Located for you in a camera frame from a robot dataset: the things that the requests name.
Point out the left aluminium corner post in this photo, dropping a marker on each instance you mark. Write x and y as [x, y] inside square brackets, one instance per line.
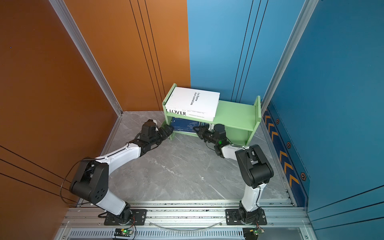
[75, 34]

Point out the LOVER black white book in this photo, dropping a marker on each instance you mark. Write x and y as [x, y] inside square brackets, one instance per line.
[192, 114]

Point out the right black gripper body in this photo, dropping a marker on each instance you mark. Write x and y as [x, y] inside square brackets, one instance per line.
[210, 137]

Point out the aluminium corner post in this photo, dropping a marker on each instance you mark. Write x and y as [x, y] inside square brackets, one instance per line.
[75, 34]
[294, 39]

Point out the left green circuit board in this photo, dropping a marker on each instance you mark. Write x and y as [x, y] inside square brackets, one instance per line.
[123, 234]

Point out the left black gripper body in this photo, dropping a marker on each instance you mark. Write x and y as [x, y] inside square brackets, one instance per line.
[160, 135]

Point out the right aluminium corner post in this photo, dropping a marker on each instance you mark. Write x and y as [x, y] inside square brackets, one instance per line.
[294, 39]

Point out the aluminium rail frame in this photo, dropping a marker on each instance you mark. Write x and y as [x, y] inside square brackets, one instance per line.
[189, 220]

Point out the white book with brown pattern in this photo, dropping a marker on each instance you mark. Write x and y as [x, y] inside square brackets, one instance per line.
[193, 100]

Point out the green wooden two-tier shelf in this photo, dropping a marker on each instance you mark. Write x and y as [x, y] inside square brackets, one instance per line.
[240, 120]

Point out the right circuit board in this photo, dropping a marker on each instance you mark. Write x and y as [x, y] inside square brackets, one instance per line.
[252, 233]

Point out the navy book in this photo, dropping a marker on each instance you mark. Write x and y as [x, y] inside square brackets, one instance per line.
[184, 125]

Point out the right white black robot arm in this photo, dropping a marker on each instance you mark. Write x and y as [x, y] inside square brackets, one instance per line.
[254, 166]

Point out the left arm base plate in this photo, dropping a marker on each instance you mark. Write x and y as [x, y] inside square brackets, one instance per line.
[129, 217]

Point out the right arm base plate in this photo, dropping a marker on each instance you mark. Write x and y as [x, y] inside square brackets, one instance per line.
[241, 217]

